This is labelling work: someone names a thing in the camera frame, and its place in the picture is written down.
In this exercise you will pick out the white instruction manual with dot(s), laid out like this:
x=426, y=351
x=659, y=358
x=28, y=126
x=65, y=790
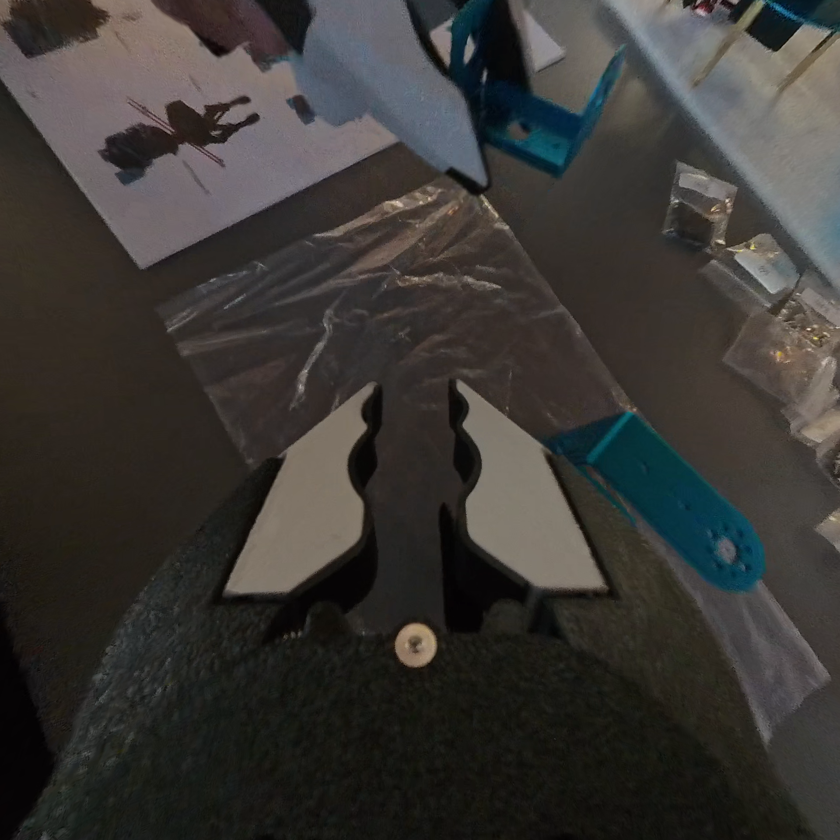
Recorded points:
x=79, y=164

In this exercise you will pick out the small blue U bracket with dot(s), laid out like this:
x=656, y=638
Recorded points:
x=538, y=141

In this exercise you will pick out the clear plastic bag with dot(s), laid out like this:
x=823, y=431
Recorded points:
x=394, y=295

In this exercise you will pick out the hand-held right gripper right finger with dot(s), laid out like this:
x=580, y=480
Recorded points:
x=525, y=518

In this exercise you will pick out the pile of small screw bags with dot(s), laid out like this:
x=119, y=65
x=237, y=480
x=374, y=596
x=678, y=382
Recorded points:
x=768, y=341

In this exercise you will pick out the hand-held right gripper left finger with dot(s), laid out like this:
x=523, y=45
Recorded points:
x=302, y=518

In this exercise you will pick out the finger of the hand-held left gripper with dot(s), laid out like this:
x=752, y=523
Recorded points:
x=508, y=46
x=380, y=65

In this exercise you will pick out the white foam sheet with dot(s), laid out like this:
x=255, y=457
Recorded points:
x=754, y=164

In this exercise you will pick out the brass standoff rod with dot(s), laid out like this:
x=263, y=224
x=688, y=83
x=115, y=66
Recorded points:
x=807, y=59
x=725, y=46

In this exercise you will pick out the large blue U bracket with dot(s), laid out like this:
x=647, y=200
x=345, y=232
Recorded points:
x=656, y=472

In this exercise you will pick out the dark grey desk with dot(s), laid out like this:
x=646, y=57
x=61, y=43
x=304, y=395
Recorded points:
x=98, y=394

